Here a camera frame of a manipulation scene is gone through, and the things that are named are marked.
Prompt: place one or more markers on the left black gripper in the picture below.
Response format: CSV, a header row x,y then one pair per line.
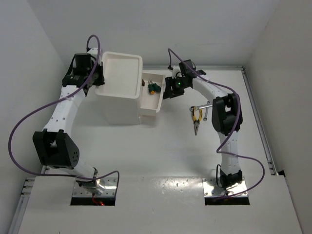
x,y
101,82

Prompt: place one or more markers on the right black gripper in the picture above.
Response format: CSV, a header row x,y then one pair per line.
x,y
169,92

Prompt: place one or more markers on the all green screwdriver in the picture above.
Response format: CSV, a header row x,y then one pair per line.
x,y
157,88

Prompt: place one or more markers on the green orange screwdriver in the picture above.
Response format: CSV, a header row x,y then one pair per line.
x,y
151,88

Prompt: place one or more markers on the white drawer cabinet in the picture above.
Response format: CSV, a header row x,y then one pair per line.
x,y
119,97

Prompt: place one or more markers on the yellow handled pliers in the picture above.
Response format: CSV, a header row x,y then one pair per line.
x,y
196,120

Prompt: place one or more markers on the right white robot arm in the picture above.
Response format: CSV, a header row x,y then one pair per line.
x,y
226,115

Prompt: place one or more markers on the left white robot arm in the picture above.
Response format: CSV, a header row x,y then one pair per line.
x,y
53,144

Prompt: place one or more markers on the silver ratchet wrench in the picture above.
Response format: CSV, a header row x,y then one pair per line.
x,y
201,107

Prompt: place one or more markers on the silver combination wrench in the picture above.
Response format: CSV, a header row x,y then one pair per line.
x,y
206,115

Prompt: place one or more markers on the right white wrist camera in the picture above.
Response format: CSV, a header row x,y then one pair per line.
x,y
175,70

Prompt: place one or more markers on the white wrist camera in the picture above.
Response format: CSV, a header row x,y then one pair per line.
x,y
175,70
93,52

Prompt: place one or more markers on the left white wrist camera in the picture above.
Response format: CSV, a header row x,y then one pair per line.
x,y
93,52

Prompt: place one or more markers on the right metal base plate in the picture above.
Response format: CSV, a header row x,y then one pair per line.
x,y
212,190

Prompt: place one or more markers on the metal base plate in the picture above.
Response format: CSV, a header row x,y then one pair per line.
x,y
212,190
101,188

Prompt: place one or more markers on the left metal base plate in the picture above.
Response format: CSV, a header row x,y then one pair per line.
x,y
101,188

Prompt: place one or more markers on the aluminium rail left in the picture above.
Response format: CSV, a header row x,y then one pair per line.
x,y
22,204

